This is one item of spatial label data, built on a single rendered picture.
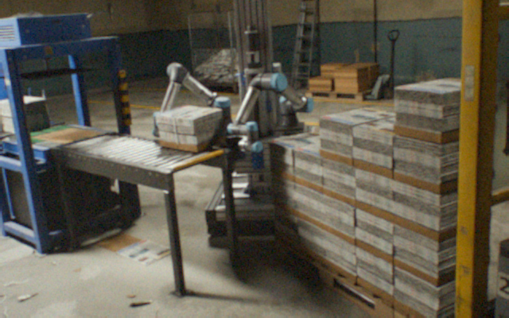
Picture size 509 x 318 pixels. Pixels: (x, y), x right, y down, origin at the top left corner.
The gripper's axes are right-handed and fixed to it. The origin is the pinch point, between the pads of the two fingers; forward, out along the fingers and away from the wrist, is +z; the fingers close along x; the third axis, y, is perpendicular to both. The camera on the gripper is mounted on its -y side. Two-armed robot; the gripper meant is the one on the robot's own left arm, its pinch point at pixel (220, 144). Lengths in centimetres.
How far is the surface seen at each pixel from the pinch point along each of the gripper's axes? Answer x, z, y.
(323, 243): 4, -84, -53
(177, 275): 64, -16, -66
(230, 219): 14, -16, -47
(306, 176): -1, -71, -12
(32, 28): 53, 129, 87
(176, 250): 63, -17, -49
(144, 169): 63, 4, 0
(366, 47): -664, 256, -5
